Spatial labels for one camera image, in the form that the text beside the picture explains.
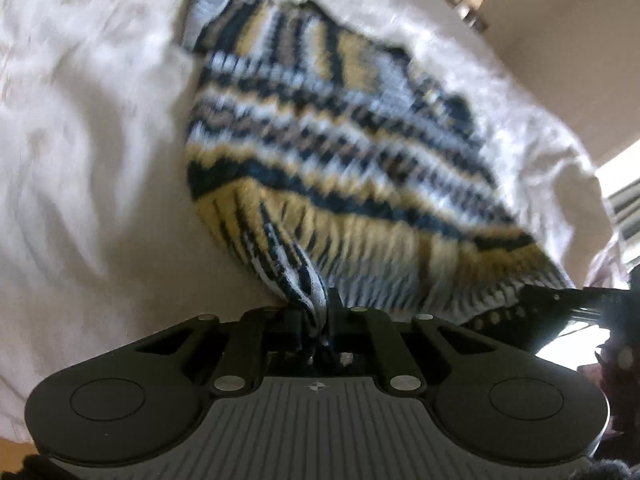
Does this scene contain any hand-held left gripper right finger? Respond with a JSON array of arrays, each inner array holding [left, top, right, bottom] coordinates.
[[326, 287, 502, 393]]

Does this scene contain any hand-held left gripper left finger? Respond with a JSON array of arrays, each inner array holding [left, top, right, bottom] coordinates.
[[134, 306, 307, 393]]

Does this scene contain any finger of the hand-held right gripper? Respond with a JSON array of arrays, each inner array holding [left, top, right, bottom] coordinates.
[[515, 282, 608, 356]]

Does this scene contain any patterned knit sweater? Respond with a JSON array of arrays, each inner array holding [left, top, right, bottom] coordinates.
[[172, 0, 576, 356]]

